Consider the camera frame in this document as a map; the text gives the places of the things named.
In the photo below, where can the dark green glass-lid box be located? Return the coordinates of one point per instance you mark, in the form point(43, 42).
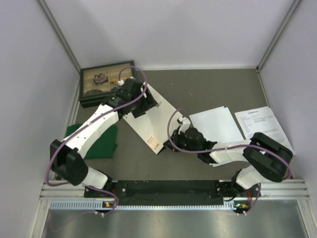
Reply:
point(99, 81)

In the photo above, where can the aluminium rail frame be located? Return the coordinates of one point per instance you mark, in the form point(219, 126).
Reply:
point(293, 189)

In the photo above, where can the grey slotted cable duct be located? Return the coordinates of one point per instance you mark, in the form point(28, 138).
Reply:
point(103, 205)

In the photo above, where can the green folded t-shirt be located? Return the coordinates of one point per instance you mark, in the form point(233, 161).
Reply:
point(105, 146)

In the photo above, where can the printed white paper sheets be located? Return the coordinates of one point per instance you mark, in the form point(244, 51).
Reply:
point(262, 120)

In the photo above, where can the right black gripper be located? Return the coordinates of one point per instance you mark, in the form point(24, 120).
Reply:
point(177, 136)

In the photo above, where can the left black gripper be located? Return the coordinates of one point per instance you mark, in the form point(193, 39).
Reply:
point(149, 102)

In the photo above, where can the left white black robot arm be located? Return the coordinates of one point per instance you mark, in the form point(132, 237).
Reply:
point(67, 156)

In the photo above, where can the white folder black inside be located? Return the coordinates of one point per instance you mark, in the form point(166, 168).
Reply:
point(158, 123)

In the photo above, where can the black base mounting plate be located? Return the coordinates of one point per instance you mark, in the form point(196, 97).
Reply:
point(177, 192)

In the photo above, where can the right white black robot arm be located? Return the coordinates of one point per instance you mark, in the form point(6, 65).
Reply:
point(267, 158)

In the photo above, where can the blank white paper sheets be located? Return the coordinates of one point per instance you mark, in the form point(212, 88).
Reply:
point(217, 125)

